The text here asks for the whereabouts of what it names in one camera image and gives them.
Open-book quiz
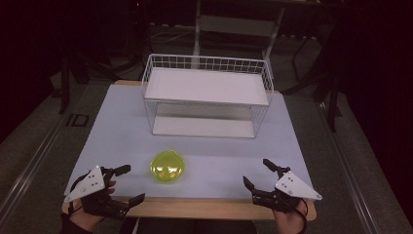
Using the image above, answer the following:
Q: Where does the yellow-green glossy bowl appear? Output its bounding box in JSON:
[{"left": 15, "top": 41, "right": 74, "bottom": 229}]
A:
[{"left": 149, "top": 148, "right": 187, "bottom": 184}]

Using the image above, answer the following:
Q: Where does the grey metal frame stand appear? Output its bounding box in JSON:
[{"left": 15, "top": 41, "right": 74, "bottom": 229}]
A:
[{"left": 192, "top": 0, "right": 287, "bottom": 67}]

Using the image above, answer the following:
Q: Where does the person's left hand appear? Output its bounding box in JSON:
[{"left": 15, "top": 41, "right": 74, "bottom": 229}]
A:
[{"left": 68, "top": 179, "right": 117, "bottom": 233}]

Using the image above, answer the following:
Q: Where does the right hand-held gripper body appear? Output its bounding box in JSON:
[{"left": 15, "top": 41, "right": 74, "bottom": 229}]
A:
[{"left": 252, "top": 167, "right": 323, "bottom": 215}]

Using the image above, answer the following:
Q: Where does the black stand leg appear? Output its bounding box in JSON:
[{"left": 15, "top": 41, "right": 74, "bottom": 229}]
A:
[
  {"left": 57, "top": 48, "right": 72, "bottom": 115},
  {"left": 312, "top": 72, "right": 344, "bottom": 134}
]

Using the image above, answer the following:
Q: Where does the person's right hand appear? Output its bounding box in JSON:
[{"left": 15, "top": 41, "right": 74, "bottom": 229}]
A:
[{"left": 272, "top": 199, "right": 309, "bottom": 234}]

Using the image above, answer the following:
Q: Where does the black floor bracket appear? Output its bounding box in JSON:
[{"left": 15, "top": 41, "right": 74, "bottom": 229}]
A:
[{"left": 65, "top": 113, "right": 91, "bottom": 128}]

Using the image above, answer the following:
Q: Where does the metal floor rail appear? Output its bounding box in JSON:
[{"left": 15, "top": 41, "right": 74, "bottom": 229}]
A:
[
  {"left": 0, "top": 106, "right": 74, "bottom": 225},
  {"left": 318, "top": 101, "right": 383, "bottom": 234}
]

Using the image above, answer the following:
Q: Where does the white wire shelf rack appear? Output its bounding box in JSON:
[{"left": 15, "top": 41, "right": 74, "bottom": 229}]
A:
[{"left": 140, "top": 53, "right": 275, "bottom": 140}]

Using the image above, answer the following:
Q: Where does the pale blue table mat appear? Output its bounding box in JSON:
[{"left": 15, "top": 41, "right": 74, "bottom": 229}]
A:
[{"left": 63, "top": 84, "right": 315, "bottom": 200}]

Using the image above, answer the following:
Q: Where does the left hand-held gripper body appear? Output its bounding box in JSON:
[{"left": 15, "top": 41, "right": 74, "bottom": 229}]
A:
[{"left": 63, "top": 165, "right": 131, "bottom": 218}]

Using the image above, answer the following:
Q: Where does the black cable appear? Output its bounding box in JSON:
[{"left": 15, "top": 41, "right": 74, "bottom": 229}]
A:
[{"left": 299, "top": 198, "right": 309, "bottom": 234}]

